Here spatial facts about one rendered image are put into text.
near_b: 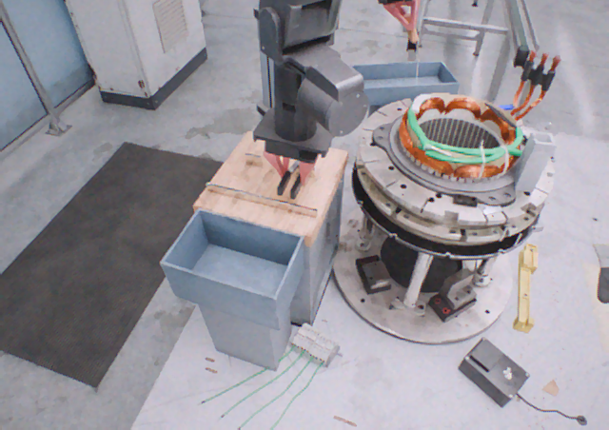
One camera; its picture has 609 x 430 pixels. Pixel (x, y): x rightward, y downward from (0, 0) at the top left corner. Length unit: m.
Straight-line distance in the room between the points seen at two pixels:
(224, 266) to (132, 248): 1.43
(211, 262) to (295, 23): 0.39
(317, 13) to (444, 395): 0.64
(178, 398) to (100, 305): 1.18
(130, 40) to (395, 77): 1.99
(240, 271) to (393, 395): 0.34
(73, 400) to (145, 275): 0.55
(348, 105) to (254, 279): 0.32
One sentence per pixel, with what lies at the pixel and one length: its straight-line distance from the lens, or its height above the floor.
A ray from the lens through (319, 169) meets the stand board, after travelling 0.68.
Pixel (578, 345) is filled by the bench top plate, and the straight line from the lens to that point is 0.95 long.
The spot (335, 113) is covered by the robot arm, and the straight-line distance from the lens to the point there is 0.44.
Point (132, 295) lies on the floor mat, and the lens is 1.91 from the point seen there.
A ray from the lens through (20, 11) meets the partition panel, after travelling 2.86.
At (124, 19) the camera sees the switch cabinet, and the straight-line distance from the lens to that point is 2.71.
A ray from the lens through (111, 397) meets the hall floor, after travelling 1.74.
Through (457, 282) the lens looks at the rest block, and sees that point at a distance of 0.81.
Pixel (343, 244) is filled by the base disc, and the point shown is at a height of 0.80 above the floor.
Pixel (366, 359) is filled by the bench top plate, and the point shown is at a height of 0.78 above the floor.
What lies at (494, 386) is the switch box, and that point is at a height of 0.82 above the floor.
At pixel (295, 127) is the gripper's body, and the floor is 1.21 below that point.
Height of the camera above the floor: 1.51
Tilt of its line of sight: 45 degrees down
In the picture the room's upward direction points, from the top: straight up
